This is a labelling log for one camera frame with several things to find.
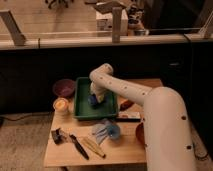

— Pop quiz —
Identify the blue sponge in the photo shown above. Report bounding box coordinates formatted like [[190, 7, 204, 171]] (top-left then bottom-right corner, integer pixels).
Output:
[[88, 95, 98, 106]]

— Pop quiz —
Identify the wooden railing shelf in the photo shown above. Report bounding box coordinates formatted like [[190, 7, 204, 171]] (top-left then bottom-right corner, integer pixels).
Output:
[[0, 33, 213, 51]]

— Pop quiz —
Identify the wooden table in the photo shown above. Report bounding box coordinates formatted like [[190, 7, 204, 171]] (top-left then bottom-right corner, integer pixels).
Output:
[[43, 78, 164, 168]]

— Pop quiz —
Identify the blue plastic cup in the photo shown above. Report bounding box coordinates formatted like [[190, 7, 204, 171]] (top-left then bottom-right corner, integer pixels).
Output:
[[107, 124, 120, 140]]

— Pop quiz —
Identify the white cardboard box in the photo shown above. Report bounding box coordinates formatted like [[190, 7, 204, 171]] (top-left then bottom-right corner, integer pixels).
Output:
[[96, 10, 128, 35]]

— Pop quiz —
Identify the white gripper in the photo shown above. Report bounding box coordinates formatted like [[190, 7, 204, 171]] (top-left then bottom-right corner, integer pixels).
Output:
[[90, 83, 106, 103]]

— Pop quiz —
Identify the red brown utensil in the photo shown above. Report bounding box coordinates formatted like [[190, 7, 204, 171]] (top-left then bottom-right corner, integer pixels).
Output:
[[120, 100, 133, 111]]

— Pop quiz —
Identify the yellow lidded cup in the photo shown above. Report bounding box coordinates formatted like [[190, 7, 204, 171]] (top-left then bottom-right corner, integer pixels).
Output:
[[53, 98, 69, 115]]

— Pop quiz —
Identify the dark metal clip tool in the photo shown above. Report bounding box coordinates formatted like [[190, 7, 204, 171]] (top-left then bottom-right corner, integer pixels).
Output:
[[51, 128, 68, 145]]

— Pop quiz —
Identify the orange bowl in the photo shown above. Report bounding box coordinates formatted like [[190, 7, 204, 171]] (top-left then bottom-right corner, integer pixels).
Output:
[[135, 123, 145, 145]]

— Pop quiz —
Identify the purple bowl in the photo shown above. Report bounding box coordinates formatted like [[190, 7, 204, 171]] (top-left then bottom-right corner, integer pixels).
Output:
[[52, 79, 75, 98]]

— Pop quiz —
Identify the yellow wooden utensil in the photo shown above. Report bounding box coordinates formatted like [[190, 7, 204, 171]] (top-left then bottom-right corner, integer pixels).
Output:
[[82, 137, 106, 158]]

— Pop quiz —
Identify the green plastic tray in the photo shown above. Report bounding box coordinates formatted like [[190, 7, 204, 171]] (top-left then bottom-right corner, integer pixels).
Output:
[[74, 77, 118, 120]]

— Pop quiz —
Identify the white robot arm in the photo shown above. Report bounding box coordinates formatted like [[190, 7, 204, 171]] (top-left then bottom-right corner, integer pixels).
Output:
[[89, 63, 197, 171]]

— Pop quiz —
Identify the grey cloth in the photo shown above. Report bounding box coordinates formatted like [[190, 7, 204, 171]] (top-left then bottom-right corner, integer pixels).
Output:
[[92, 120, 109, 144]]

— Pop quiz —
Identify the black flat box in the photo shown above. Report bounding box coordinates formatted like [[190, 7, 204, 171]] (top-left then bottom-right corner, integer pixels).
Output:
[[116, 112, 141, 122]]

